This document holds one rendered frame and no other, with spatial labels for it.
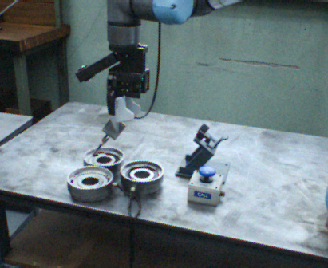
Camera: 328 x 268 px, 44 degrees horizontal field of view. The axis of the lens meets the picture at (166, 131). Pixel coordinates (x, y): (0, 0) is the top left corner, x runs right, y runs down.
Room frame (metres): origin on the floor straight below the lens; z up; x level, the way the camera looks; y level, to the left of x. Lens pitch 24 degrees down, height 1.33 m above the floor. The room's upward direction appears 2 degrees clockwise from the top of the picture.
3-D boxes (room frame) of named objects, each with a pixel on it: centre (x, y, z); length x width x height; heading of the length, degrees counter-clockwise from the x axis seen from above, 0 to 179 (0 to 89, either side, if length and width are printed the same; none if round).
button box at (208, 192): (0.82, -0.10, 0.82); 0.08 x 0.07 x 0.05; 75
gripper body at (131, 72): (0.92, 0.10, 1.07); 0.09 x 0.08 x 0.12; 76
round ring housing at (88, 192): (0.82, 0.17, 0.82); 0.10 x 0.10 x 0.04
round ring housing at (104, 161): (0.93, 0.16, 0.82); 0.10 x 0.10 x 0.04
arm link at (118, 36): (0.93, 0.10, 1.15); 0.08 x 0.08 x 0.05
